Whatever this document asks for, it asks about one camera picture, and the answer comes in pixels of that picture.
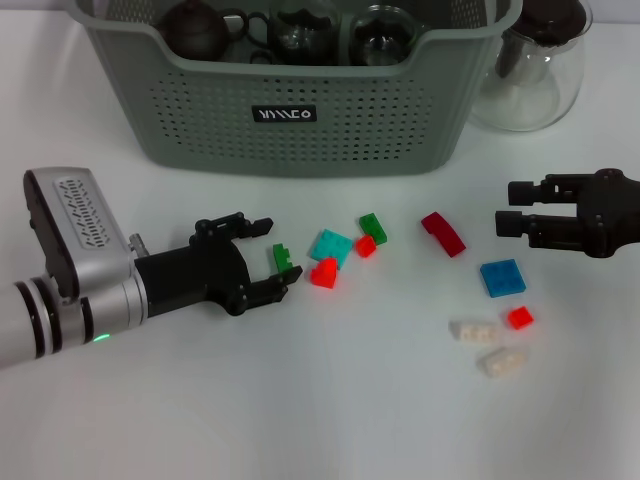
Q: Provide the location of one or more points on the dark red curved toy brick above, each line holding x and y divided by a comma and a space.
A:
442, 234

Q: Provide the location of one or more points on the green rectangular toy brick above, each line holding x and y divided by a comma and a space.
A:
372, 226

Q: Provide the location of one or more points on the glass carafe with black lid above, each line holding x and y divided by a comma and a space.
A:
530, 90

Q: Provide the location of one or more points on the red sloped toy brick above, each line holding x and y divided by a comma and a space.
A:
324, 275

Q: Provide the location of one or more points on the narrow green toy brick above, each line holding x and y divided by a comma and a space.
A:
282, 257

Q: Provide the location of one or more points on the small red toy brick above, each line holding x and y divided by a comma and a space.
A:
366, 246
520, 317

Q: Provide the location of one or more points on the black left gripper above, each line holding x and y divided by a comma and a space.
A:
200, 275

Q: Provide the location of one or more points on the cream toy brick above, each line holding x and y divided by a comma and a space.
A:
475, 331
502, 362

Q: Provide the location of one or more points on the blue square toy plate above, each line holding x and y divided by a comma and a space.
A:
502, 278

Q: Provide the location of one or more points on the glass teacup with black base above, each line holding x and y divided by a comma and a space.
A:
302, 35
382, 40
260, 57

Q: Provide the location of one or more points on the grey-green perforated storage bin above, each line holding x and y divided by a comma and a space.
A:
350, 125

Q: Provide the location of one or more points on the dark clay teapot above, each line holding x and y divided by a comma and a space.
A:
192, 32

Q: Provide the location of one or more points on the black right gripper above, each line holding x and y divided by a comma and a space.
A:
612, 215

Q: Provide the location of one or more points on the teal square toy plate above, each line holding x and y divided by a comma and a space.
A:
332, 242

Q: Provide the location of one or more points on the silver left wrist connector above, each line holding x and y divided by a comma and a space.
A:
137, 243

